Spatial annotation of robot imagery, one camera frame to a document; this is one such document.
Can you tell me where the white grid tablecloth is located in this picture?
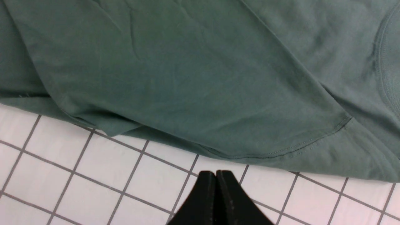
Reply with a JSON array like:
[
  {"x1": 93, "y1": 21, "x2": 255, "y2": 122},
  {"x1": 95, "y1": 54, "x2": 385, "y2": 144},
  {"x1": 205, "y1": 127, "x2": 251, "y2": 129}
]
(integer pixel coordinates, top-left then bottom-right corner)
[{"x1": 0, "y1": 105, "x2": 399, "y2": 225}]

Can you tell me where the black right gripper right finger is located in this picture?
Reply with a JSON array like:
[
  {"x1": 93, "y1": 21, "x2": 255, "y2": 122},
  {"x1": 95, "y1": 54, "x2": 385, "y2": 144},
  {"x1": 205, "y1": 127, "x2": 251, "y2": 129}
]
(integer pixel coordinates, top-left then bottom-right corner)
[{"x1": 215, "y1": 170, "x2": 274, "y2": 225}]

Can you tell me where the green long sleeve shirt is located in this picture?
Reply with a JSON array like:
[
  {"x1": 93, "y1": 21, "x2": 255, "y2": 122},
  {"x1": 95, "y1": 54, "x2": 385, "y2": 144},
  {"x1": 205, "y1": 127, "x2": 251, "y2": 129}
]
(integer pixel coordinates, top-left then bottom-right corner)
[{"x1": 1, "y1": 0, "x2": 399, "y2": 183}]

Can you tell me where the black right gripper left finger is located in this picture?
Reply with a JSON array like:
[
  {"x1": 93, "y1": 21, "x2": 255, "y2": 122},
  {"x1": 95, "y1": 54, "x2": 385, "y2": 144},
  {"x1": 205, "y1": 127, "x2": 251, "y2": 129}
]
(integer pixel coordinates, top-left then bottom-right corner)
[{"x1": 168, "y1": 171, "x2": 216, "y2": 225}]

